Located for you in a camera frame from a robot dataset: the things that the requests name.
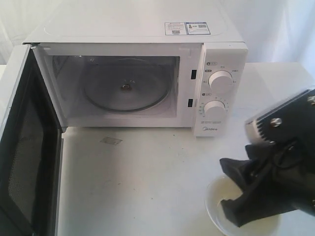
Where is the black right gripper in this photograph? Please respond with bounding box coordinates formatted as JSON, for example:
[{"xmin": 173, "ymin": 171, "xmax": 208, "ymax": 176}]
[{"xmin": 220, "ymin": 139, "xmax": 315, "ymax": 227}]

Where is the glass microwave turntable plate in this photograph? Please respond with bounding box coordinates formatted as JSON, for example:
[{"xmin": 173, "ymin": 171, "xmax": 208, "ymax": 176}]
[{"xmin": 84, "ymin": 58, "xmax": 171, "ymax": 113}]

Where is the upper white microwave knob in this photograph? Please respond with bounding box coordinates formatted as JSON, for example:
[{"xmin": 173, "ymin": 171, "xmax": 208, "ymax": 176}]
[{"xmin": 208, "ymin": 70, "xmax": 233, "ymax": 90}]

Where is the white microwave oven body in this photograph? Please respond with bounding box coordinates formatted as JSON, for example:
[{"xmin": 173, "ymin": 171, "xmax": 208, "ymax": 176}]
[{"xmin": 26, "ymin": 13, "xmax": 248, "ymax": 137}]

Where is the white microwave door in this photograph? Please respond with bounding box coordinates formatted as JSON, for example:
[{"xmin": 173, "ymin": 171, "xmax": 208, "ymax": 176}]
[{"xmin": 0, "ymin": 44, "xmax": 63, "ymax": 236}]

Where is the right blue info sticker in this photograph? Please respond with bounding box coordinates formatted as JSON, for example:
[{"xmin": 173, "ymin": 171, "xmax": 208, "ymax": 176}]
[{"xmin": 185, "ymin": 22, "xmax": 211, "ymax": 35}]

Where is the lower white microwave knob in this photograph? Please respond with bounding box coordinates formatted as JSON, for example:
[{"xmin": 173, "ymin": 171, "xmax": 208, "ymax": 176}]
[{"xmin": 204, "ymin": 100, "xmax": 226, "ymax": 119}]

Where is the white microwave knob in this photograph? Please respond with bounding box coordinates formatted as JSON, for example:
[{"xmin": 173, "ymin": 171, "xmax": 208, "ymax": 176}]
[
  {"xmin": 208, "ymin": 70, "xmax": 233, "ymax": 90},
  {"xmin": 204, "ymin": 100, "xmax": 226, "ymax": 119}
]

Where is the white ceramic bowl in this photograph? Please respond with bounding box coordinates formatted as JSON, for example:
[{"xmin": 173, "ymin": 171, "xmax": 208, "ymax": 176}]
[{"xmin": 205, "ymin": 176, "xmax": 280, "ymax": 236}]

